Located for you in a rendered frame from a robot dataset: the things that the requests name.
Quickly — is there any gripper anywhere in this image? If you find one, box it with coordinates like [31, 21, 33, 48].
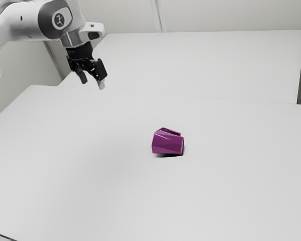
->
[65, 42, 108, 90]

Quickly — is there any purple faceted mug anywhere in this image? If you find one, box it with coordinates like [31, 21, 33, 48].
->
[150, 127, 186, 157]

